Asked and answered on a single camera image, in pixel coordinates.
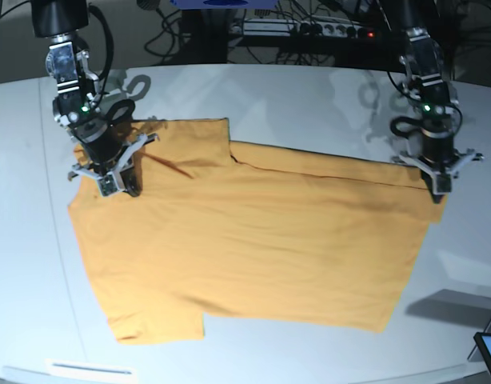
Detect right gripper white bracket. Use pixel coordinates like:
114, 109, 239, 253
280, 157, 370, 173
67, 134, 158, 198

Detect white flat strip on table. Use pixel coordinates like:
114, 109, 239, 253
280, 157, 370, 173
45, 358, 136, 375

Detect tangled black cables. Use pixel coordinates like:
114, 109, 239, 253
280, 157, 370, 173
143, 0, 390, 67

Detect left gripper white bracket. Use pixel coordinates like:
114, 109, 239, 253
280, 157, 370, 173
392, 149, 485, 204

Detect white power strip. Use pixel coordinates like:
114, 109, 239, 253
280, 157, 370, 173
230, 18, 381, 41

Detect yellow T-shirt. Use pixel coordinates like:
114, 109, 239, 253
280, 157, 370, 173
69, 119, 445, 345

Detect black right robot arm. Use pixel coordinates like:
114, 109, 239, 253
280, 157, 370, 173
31, 1, 158, 198

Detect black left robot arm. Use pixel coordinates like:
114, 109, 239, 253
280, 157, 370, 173
378, 1, 484, 204

